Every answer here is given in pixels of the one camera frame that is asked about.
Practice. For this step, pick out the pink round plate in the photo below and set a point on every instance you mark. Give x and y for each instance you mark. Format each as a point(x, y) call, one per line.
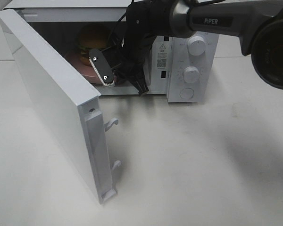
point(77, 66)

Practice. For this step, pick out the upper white microwave knob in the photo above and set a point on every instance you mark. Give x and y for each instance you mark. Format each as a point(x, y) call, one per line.
point(196, 45)

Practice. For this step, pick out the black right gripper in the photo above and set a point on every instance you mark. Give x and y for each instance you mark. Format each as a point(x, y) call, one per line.
point(127, 58)

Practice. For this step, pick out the round white door button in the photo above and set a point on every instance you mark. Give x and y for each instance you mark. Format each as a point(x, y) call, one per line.
point(187, 93)

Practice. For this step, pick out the white microwave door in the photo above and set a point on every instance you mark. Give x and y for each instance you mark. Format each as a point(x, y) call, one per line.
point(66, 102)

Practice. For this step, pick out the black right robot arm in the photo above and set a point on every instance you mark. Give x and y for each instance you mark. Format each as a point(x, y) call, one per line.
point(258, 24)

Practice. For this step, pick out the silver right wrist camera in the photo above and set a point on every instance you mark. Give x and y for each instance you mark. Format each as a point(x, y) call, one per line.
point(101, 67)

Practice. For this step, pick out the burger with lettuce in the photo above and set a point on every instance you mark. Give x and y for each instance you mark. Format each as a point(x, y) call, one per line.
point(89, 37)

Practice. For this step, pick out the lower white microwave knob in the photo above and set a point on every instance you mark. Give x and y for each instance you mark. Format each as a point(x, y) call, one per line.
point(191, 75)

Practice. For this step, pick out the white microwave knob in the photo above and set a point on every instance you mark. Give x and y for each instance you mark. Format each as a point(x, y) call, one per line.
point(196, 45)
point(191, 75)

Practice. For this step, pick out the white warning label sticker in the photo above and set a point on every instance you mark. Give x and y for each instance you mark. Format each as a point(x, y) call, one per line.
point(162, 55)

